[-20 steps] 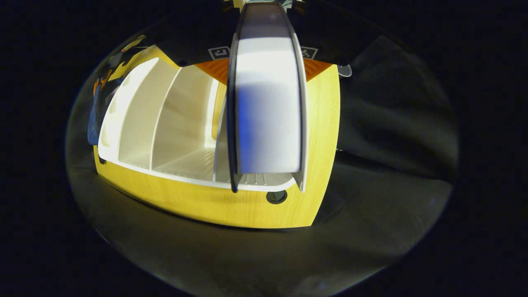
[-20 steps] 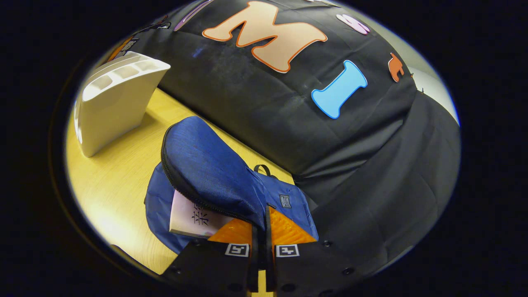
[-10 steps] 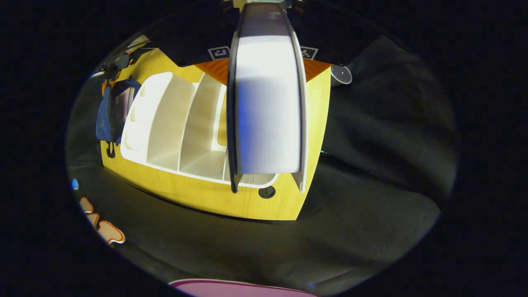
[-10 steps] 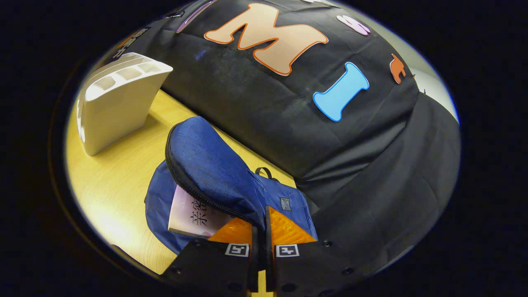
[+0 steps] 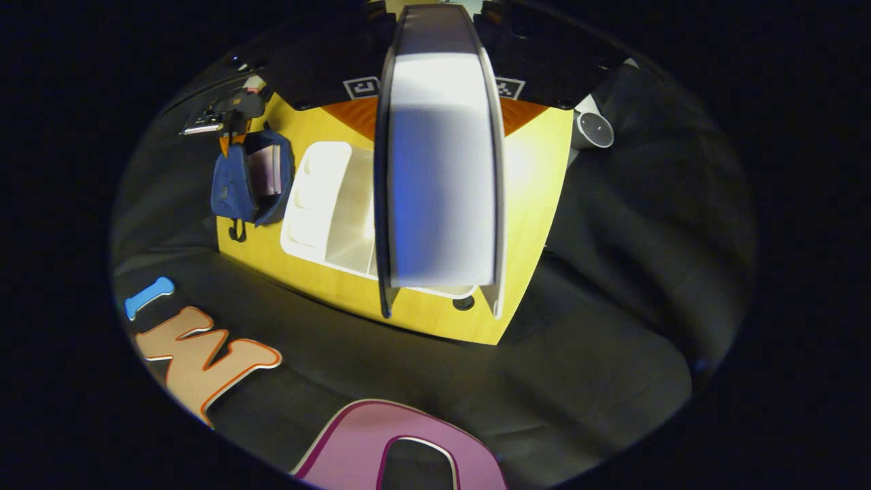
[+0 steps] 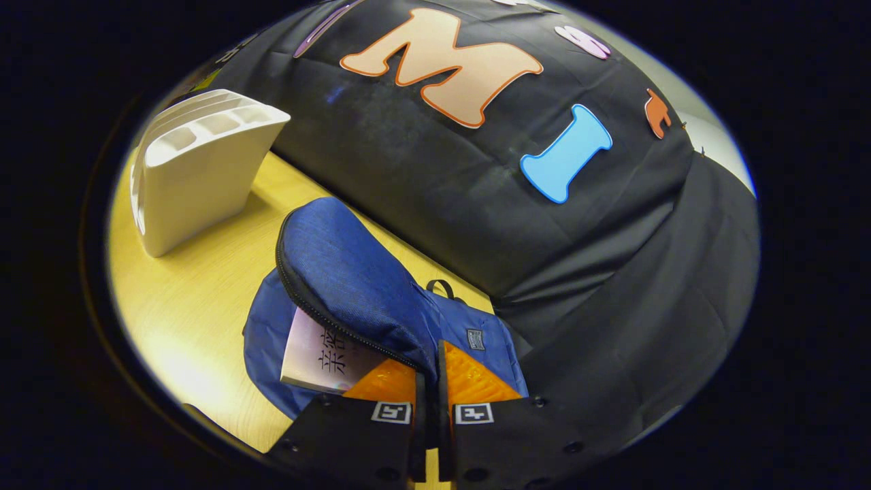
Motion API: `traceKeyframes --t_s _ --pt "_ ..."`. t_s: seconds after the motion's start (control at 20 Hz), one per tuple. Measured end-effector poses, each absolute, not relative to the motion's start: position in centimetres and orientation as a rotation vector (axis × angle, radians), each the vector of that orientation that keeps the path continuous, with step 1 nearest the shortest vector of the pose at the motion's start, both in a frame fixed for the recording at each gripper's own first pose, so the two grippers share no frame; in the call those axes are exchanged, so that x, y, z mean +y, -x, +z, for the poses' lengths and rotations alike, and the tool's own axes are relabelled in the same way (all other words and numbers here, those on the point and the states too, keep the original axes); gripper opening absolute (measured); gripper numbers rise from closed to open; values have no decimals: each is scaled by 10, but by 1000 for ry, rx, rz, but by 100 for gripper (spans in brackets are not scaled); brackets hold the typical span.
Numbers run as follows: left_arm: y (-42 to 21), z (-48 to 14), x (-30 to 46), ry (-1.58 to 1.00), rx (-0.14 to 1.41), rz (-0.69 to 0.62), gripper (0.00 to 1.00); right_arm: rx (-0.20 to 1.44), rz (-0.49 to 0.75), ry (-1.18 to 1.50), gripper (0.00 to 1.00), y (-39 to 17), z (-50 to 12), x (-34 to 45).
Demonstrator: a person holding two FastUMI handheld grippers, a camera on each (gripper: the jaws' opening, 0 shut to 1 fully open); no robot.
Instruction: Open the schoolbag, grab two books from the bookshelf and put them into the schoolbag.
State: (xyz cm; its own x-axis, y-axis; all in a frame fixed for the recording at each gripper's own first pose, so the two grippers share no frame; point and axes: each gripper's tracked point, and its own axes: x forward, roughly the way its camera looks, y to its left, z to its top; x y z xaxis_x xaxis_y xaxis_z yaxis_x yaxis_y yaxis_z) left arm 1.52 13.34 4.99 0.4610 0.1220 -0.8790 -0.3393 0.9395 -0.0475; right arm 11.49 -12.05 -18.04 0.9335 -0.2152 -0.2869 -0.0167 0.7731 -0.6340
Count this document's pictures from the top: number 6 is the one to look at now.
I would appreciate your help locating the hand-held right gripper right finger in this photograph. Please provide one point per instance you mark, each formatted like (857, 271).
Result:
(503, 442)

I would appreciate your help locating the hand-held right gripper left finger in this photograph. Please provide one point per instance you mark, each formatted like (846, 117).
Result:
(354, 442)

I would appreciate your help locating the mauve cover book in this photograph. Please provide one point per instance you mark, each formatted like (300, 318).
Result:
(313, 361)

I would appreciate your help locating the blue schoolbag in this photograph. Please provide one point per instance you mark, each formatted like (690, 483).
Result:
(354, 272)

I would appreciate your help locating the white plastic bookshelf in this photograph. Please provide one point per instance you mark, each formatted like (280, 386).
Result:
(197, 190)

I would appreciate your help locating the black backdrop cloth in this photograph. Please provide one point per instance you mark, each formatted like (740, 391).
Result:
(442, 204)

